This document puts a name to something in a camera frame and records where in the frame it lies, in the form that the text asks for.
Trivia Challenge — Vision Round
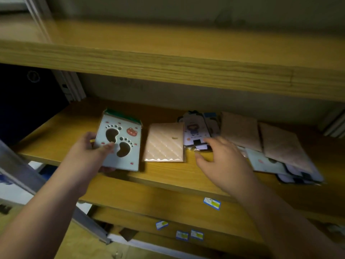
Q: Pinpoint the person's left hand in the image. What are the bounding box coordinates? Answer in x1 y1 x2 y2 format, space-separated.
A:
61 131 116 198

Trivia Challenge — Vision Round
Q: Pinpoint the person's right hand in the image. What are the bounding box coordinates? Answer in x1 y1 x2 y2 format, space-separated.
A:
194 137 267 206

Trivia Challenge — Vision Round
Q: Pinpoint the wooden shelf board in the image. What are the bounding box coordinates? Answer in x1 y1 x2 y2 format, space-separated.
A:
12 97 345 227
90 206 270 259
0 13 345 103
79 172 345 259

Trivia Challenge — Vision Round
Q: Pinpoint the cartoon girl card packets stack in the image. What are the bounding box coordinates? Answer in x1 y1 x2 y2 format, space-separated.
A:
275 172 300 184
285 164 325 185

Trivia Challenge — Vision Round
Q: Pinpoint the person's right forearm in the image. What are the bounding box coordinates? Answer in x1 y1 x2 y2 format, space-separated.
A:
237 183 345 259

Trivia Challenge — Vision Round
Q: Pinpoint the blue plastic bag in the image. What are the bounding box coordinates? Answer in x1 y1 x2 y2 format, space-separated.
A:
37 164 59 182

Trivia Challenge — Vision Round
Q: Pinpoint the dark blue box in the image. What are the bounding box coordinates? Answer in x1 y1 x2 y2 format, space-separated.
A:
0 63 70 147

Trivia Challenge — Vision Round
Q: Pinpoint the metal shelf post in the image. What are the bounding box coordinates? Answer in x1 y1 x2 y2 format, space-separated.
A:
318 108 345 139
0 139 113 245
23 0 87 103

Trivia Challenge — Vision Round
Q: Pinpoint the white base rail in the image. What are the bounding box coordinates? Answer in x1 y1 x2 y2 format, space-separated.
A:
107 233 208 259

